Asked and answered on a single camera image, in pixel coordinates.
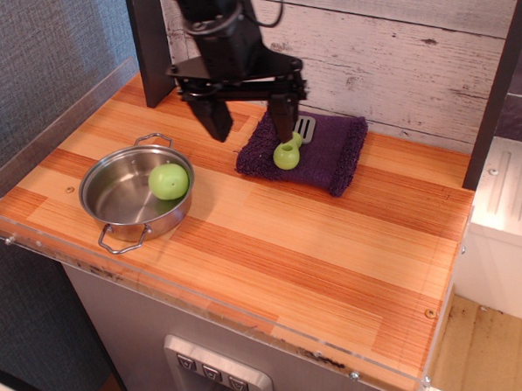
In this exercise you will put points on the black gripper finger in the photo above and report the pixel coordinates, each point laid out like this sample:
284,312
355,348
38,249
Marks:
283,110
211,113

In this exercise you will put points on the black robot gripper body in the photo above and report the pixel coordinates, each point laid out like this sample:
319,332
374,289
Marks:
234,65

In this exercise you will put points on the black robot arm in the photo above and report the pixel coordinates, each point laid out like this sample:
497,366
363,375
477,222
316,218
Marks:
202,10

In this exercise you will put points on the stainless steel pot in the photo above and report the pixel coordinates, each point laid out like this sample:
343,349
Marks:
115,192

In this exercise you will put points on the purple folded towel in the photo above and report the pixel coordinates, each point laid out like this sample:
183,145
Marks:
328,162

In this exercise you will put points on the green toy apple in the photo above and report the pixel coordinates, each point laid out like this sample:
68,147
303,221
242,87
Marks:
169,181

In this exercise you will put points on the grey toy fridge cabinet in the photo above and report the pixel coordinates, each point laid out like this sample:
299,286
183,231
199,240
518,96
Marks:
198,339

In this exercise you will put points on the silver dispenser button panel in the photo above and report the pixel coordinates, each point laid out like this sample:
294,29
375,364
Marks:
196,368

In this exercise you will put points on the white toy sink unit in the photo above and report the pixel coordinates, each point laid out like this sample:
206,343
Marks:
489,268

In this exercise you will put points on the dark left shelf post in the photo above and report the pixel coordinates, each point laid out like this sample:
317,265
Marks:
152,50

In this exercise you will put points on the dark shelf post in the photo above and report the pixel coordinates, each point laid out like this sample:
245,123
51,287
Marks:
152,50
499,89

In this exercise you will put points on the clear acrylic guard rail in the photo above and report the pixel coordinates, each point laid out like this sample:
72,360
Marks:
404,213

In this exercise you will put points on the dark right shelf post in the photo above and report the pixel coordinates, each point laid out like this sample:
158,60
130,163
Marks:
499,89

